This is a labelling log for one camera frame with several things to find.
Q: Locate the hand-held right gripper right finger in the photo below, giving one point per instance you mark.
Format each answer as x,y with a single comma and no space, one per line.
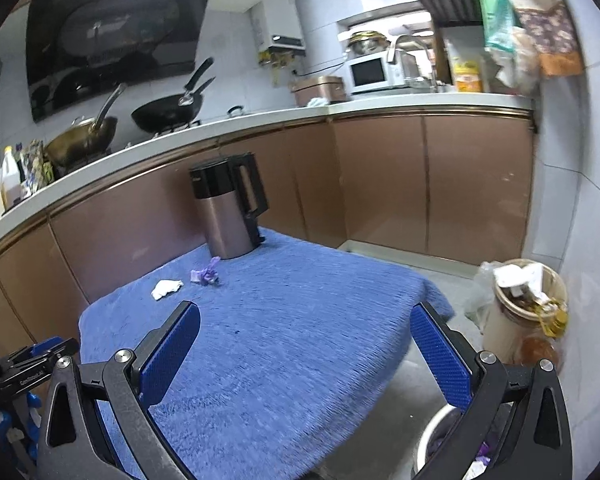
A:
440,355

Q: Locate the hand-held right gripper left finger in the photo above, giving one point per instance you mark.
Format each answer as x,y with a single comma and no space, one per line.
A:
172,350

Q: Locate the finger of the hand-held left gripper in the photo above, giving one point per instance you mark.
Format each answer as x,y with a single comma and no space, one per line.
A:
55,346
22,356

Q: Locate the white tissue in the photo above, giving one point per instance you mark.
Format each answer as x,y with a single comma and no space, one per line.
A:
166,287

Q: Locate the white plastic trash bin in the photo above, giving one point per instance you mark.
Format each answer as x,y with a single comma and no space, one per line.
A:
432,435

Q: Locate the small purple wrapper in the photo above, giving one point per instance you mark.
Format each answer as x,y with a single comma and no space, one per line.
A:
206,274

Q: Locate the person's left hand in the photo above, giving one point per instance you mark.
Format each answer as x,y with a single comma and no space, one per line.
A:
34,412

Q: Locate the cream bucket with waste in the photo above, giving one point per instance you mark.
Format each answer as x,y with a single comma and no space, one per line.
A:
497,325

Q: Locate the clear plastic bag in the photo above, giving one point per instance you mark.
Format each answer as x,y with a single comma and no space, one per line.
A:
475,295

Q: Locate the blue tablecloth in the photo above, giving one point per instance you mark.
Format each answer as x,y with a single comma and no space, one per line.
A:
280,340

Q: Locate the yellow oil bottle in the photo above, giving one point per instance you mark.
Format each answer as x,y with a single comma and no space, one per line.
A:
555,317

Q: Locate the white plastic bottle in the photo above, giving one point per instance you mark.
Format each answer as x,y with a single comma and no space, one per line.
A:
11,180

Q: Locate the patterned packet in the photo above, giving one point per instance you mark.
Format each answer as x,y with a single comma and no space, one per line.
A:
37,165

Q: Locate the brown kitchen cabinet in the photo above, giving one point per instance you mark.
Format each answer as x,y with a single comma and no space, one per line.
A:
380,180

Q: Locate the golden wok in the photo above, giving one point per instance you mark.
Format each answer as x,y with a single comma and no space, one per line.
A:
80,142

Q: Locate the black frying pan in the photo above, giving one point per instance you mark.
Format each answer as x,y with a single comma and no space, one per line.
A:
165,112

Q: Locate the yellow package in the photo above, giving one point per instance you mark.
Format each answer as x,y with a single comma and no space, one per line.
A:
467,77

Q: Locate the white cloth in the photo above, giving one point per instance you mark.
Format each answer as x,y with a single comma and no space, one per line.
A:
318,102

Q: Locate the white microwave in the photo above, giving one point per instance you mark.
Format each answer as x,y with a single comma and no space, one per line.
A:
367,74

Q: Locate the brown box on counter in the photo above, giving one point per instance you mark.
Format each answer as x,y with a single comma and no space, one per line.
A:
320,90

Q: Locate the black range hood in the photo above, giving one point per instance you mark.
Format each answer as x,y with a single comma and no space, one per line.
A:
115,40

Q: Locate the steel faucet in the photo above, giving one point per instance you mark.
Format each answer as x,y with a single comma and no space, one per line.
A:
412,42

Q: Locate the steel pot with lid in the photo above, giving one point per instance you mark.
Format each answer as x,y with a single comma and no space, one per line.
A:
367,42

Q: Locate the green bag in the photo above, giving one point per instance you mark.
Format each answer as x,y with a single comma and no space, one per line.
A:
497,20

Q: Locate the white water heater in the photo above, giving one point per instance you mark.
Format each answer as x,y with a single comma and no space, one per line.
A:
277,22

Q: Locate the floral cloth bag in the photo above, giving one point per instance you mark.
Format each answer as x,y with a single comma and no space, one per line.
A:
550,25

